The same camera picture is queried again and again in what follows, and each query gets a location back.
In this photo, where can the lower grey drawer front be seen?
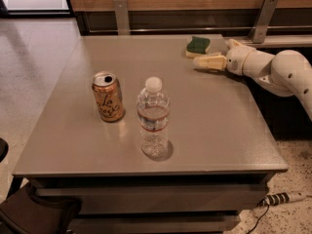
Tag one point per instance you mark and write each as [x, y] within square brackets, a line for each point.
[203, 224]

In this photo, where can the left metal wall bracket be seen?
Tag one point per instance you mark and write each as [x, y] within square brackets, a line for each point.
[122, 17]

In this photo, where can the clear plastic water bottle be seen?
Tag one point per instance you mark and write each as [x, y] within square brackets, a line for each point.
[153, 113]

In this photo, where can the gold LaCroix soda can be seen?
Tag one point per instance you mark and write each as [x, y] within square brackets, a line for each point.
[108, 96]

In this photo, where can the horizontal metal rail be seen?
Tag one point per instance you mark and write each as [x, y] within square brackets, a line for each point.
[227, 30]

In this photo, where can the grey drawer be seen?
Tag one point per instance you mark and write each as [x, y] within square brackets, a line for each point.
[162, 199]
[203, 224]

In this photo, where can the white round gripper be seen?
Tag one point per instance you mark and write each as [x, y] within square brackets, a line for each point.
[238, 60]

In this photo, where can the dark chair seat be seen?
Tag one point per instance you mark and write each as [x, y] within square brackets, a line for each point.
[25, 212]

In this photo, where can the green and yellow sponge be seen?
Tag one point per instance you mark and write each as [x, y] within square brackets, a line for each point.
[197, 46]

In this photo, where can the metal wall bracket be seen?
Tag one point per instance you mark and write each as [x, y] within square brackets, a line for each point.
[264, 16]
[122, 17]

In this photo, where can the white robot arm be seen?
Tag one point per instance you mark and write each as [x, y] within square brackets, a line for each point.
[285, 74]

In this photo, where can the white power strip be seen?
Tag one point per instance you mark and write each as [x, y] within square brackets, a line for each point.
[282, 198]

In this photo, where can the upper grey drawer front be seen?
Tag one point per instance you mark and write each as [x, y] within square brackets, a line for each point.
[162, 199]

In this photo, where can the right metal wall bracket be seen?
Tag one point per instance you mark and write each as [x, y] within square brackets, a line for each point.
[264, 16]

